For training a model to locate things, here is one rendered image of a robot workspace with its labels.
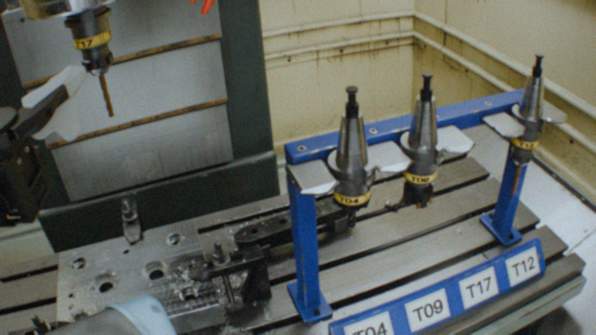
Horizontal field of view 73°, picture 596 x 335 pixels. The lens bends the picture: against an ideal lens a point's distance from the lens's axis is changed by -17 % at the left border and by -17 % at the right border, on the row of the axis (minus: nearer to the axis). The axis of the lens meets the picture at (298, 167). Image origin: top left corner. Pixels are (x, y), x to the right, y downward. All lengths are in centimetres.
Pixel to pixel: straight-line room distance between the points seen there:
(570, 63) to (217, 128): 90
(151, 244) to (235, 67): 50
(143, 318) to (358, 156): 38
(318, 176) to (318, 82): 109
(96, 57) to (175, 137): 61
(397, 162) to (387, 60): 116
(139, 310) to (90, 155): 90
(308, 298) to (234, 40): 63
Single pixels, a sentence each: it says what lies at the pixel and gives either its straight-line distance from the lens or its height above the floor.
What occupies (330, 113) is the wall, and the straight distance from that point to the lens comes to 176.
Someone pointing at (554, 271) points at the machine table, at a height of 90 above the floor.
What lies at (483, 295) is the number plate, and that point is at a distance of 88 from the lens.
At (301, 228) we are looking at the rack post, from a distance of 71.
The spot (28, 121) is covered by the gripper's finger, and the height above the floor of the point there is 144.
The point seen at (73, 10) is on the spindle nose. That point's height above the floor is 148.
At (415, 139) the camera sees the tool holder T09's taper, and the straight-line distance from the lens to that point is 65.
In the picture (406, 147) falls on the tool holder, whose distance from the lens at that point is 66.
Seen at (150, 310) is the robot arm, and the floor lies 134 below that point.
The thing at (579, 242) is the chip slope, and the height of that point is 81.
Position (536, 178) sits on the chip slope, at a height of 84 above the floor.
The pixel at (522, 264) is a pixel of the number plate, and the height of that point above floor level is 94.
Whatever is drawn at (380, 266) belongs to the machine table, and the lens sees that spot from 93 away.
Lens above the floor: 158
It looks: 35 degrees down
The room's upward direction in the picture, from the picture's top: 4 degrees counter-clockwise
